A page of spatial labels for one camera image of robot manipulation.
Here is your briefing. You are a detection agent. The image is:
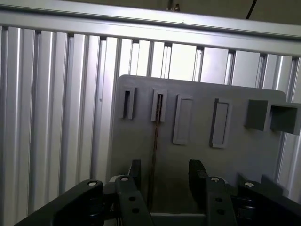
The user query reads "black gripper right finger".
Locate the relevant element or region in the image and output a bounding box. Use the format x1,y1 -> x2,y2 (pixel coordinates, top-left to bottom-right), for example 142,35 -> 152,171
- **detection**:
189,159 -> 301,226

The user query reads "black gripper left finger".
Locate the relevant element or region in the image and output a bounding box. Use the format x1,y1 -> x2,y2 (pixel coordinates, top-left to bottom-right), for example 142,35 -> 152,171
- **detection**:
14,159 -> 155,226

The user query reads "RAM stick with white label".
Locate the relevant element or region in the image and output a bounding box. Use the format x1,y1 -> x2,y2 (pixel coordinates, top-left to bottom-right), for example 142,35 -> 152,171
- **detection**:
147,93 -> 164,211

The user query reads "grey plastic part rack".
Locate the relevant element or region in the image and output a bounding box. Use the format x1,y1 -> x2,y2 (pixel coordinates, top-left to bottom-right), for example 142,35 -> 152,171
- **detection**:
109,74 -> 301,226

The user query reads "thin black cable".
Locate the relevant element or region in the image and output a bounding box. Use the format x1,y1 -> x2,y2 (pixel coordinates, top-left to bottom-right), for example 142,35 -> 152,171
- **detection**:
244,0 -> 257,19

